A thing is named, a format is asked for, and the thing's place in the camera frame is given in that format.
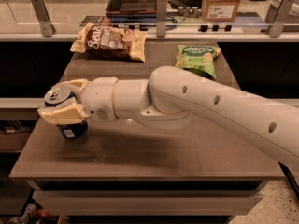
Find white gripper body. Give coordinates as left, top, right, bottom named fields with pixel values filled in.
left=80, top=77, right=118, bottom=121

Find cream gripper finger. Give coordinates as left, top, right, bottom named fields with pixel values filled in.
left=53, top=79, right=89, bottom=94
left=37, top=98, right=90, bottom=125

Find blue pepsi can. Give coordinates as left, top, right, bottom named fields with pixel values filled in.
left=44, top=88, right=88, bottom=139

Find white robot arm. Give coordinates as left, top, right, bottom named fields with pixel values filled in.
left=38, top=66, right=299, bottom=171

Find brown chip bag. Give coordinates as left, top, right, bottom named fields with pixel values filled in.
left=70, top=23, right=147, bottom=62

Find green chip bag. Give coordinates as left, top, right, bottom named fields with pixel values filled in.
left=175, top=45, right=221, bottom=79

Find dark tray bin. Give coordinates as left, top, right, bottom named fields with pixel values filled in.
left=106, top=0, right=157, bottom=16

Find snack packages under table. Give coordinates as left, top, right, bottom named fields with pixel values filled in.
left=7, top=204, right=57, bottom=224

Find cardboard box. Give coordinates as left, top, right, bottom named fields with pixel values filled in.
left=201, top=0, right=240, bottom=22

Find black pole on floor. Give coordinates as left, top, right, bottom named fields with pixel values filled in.
left=279, top=163, right=299, bottom=200

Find left metal bracket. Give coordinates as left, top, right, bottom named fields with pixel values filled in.
left=30, top=0, right=56, bottom=37

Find metal bracket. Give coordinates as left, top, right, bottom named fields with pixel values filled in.
left=30, top=0, right=56, bottom=37
left=268, top=0, right=294, bottom=38
left=156, top=0, right=167, bottom=38

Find middle metal bracket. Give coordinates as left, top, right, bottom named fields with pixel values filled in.
left=156, top=0, right=167, bottom=38

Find right metal bracket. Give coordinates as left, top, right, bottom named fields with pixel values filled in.
left=268, top=0, right=294, bottom=38

